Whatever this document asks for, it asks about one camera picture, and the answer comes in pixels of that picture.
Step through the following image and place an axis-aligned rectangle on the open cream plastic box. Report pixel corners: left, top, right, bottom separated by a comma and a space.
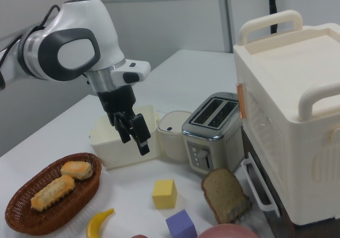
89, 104, 162, 169

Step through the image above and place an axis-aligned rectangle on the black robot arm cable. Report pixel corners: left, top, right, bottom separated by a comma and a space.
0, 4, 62, 63

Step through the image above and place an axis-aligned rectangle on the silver two-slot toaster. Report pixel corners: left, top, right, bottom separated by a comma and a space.
181, 91, 244, 173

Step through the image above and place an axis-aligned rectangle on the yellow foam cube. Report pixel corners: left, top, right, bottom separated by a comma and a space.
151, 178, 179, 209

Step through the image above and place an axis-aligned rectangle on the white loop drawer handle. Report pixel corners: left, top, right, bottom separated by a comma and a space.
241, 158, 281, 217

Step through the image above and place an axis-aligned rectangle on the copper cabinet door handle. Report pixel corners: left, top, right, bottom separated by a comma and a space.
236, 83, 247, 119

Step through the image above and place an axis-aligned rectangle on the pink plate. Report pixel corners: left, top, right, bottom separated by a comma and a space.
198, 223, 260, 238

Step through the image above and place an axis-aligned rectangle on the black vertical pole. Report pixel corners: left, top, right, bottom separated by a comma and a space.
267, 0, 279, 34

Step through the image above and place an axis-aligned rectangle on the purple foam cube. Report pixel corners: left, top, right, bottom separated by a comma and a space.
165, 209, 198, 238

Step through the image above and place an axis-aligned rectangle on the small cream lidded container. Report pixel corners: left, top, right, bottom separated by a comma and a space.
157, 110, 192, 161

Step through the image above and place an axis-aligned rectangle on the large cream handled cabinet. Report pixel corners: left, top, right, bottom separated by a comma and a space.
233, 9, 340, 227

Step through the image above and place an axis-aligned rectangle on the brown wicker basket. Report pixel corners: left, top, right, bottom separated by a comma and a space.
4, 152, 103, 236

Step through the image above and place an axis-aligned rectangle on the small square bread roll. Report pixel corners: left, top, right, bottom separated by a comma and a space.
60, 160, 94, 181

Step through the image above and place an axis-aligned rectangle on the brown bread slice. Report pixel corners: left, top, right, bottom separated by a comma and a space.
201, 168, 253, 224

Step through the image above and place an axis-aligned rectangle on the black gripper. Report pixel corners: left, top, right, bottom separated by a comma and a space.
97, 85, 152, 157

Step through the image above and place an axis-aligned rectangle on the long striped bread loaf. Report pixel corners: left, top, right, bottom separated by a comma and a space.
30, 174, 77, 211

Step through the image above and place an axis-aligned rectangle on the dark brown cabinet base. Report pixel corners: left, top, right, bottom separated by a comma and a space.
241, 126, 296, 238

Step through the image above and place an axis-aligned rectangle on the yellow toy banana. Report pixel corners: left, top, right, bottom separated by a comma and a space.
86, 208, 115, 238

